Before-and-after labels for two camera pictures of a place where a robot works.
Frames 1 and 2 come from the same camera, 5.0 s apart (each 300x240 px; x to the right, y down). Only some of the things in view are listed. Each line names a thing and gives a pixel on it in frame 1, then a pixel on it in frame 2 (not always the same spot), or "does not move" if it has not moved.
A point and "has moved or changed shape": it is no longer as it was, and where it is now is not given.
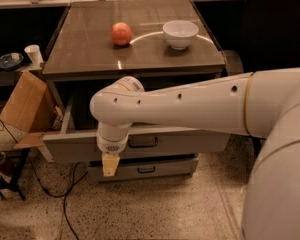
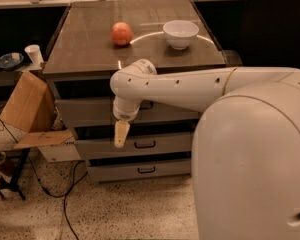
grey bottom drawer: (128, 171) does not move
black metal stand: (11, 185) does not move
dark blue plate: (9, 61) does not move
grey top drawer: (77, 136) has moved or changed shape
